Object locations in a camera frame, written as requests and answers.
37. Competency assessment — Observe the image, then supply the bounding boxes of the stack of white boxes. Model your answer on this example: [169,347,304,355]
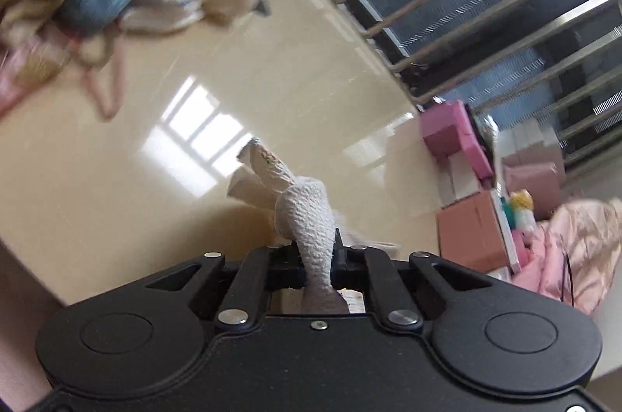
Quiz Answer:
[498,118,559,160]

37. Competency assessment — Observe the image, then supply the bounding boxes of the yellow white plush toy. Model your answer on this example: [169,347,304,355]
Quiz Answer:
[508,191,538,233]

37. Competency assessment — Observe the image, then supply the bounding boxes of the black cable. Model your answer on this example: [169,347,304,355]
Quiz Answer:
[561,254,581,308]

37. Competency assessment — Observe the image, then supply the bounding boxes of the clear plastic bag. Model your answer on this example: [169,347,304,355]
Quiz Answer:
[473,111,501,150]

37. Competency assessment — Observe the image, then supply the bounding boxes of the magenta pink box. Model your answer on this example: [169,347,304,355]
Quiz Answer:
[420,100,494,182]

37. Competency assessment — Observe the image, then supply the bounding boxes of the white flat box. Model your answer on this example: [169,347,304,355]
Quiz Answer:
[491,189,523,272]

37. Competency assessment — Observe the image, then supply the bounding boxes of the plain white box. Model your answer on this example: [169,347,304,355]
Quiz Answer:
[437,152,487,209]

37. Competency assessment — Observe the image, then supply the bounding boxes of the black window frame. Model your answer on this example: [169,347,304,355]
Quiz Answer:
[272,0,622,180]

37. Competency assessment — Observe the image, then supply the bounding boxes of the cream satin jacket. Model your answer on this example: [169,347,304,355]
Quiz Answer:
[551,198,622,296]

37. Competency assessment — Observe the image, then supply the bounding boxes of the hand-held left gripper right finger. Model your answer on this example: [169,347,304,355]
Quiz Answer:
[333,245,490,336]

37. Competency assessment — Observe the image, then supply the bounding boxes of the white floral crinkle garment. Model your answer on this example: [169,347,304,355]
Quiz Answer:
[228,137,404,313]

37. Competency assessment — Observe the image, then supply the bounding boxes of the pink satin strap garment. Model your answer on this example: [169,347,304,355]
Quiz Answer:
[0,23,129,124]

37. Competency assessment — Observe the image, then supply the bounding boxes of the pink quilted bedding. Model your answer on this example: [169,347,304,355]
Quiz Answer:
[510,227,608,316]

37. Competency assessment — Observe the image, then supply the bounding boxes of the salmon pink box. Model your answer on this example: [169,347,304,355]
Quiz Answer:
[436,191,516,273]

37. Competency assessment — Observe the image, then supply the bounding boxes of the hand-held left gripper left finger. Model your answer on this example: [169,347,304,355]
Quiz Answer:
[145,247,306,336]

